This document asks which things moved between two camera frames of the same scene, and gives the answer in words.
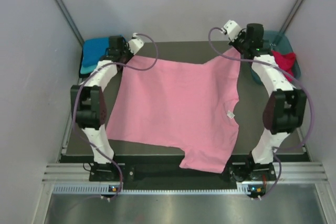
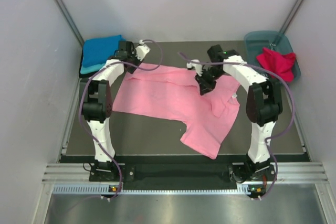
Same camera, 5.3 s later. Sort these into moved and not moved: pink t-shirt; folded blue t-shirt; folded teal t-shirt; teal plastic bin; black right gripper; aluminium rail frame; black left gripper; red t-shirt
Moved: black left gripper; black right gripper; pink t-shirt
Not moved: aluminium rail frame; folded blue t-shirt; folded teal t-shirt; teal plastic bin; red t-shirt
